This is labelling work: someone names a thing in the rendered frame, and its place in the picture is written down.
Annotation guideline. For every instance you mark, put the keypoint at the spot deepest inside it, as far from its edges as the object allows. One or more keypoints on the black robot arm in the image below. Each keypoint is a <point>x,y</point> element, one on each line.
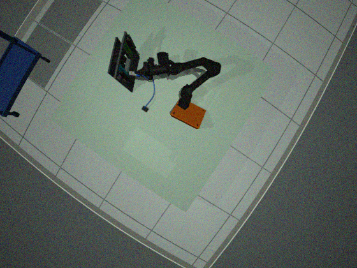
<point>213,69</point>

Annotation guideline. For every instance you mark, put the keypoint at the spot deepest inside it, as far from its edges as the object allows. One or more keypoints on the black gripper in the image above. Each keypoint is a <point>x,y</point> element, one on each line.
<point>148,71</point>

